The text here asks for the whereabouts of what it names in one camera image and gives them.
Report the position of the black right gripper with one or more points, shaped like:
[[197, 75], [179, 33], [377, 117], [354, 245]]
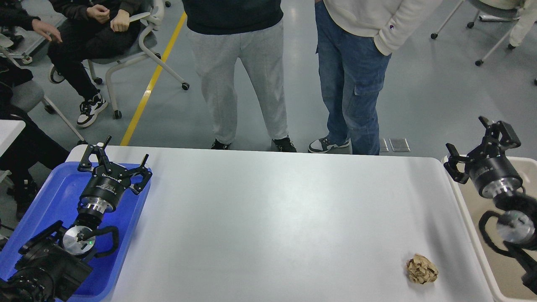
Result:
[[489, 169]]

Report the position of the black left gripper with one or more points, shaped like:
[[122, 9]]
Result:
[[105, 184]]

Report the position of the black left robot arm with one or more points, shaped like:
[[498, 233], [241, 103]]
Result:
[[71, 243]]

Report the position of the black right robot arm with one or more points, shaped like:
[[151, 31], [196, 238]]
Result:
[[511, 231]]

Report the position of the white side table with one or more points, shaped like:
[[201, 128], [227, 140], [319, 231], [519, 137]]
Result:
[[9, 130]]

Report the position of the grey chair at left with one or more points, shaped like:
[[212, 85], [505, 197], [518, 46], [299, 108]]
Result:
[[28, 95]]

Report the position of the crumpled brown paper ball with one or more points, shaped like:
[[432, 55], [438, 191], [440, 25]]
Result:
[[421, 270]]

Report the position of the seated person in black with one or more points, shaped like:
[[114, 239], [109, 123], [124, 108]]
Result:
[[93, 29]]

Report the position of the white office chair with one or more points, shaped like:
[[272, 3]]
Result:
[[150, 16]]

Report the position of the person in white hoodie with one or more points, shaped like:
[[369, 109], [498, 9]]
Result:
[[355, 40]]

